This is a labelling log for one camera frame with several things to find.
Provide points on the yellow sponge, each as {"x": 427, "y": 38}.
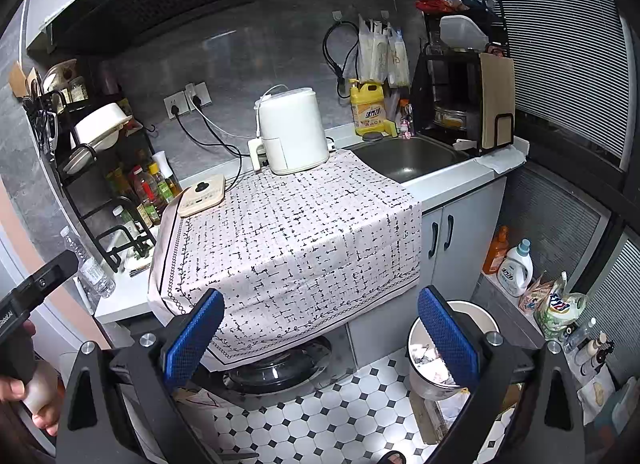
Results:
{"x": 390, "y": 127}

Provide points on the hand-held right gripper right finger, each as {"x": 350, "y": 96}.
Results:
{"x": 447, "y": 339}

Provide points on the white round bin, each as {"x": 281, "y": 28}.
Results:
{"x": 430, "y": 374}

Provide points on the steel pot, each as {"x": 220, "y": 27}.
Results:
{"x": 455, "y": 117}

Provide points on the grey pot lid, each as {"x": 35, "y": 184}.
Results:
{"x": 80, "y": 158}

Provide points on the steel kitchen sink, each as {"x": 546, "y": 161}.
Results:
{"x": 410, "y": 158}

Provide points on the dark round sink plug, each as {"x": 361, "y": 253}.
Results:
{"x": 371, "y": 135}

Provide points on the yellow dish soap bottle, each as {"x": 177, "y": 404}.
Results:
{"x": 367, "y": 111}

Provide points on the white cloth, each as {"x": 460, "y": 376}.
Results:
{"x": 500, "y": 161}

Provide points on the small brown cap bottles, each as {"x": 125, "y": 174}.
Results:
{"x": 597, "y": 354}

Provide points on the washing machine door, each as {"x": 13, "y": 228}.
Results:
{"x": 277, "y": 369}

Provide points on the orange cleaner bottle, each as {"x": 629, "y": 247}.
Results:
{"x": 495, "y": 254}

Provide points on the grey window blind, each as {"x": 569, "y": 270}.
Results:
{"x": 550, "y": 43}

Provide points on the clear water bottle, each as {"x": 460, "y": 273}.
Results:
{"x": 92, "y": 269}

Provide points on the grey wall socket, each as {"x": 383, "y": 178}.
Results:
{"x": 176, "y": 104}
{"x": 198, "y": 95}

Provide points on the person's left hand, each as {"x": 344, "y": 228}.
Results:
{"x": 47, "y": 421}

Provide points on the hanging clear plastic bag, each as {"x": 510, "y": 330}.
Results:
{"x": 372, "y": 51}
{"x": 398, "y": 58}

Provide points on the clear plastic bottle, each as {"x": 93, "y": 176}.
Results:
{"x": 580, "y": 335}

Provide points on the black dish rack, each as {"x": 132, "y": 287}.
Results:
{"x": 422, "y": 88}

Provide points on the beige kitchen scale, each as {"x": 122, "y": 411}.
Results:
{"x": 202, "y": 196}

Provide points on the row of condiment bottles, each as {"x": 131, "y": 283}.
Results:
{"x": 145, "y": 189}

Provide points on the white plastic container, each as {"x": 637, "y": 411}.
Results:
{"x": 462, "y": 32}

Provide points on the red snack packet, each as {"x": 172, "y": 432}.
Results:
{"x": 435, "y": 4}

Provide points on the beige cutting board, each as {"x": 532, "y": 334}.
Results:
{"x": 497, "y": 93}

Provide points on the small white dish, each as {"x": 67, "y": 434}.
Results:
{"x": 465, "y": 143}

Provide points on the black spice rack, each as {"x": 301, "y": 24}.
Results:
{"x": 100, "y": 209}

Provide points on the white bowl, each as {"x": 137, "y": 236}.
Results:
{"x": 100, "y": 123}

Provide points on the small pink bottle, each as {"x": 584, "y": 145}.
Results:
{"x": 405, "y": 123}

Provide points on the brown cardboard box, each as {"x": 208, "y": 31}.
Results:
{"x": 430, "y": 419}

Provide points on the white laundry detergent bottle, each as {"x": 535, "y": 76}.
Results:
{"x": 515, "y": 271}

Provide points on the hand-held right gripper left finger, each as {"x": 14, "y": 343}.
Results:
{"x": 197, "y": 334}

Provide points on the green white refill pouch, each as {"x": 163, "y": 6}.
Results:
{"x": 560, "y": 309}

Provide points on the white black patterned tablecloth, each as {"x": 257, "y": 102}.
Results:
{"x": 300, "y": 244}

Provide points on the pink snack packet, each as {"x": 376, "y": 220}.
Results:
{"x": 535, "y": 296}

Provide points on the grey sink cabinet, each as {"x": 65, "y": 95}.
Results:
{"x": 470, "y": 224}

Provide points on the person's foot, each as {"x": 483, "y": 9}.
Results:
{"x": 390, "y": 459}

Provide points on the white air fryer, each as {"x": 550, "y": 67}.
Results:
{"x": 295, "y": 133}

